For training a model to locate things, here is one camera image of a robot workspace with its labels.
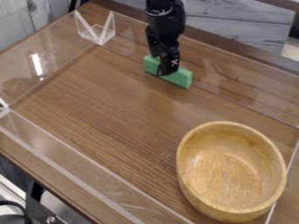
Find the brown wooden bowl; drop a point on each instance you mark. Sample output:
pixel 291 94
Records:
pixel 231 171

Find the green rectangular block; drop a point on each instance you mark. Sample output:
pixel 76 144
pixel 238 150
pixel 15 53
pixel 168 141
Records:
pixel 180 78

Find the clear acrylic corner bracket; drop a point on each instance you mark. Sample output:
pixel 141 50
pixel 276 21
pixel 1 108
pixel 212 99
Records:
pixel 99 34

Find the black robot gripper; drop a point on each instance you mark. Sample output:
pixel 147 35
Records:
pixel 166 26

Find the black metal table leg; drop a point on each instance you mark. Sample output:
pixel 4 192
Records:
pixel 33 196

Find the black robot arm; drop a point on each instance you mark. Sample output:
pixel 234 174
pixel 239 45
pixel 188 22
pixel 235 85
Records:
pixel 163 5

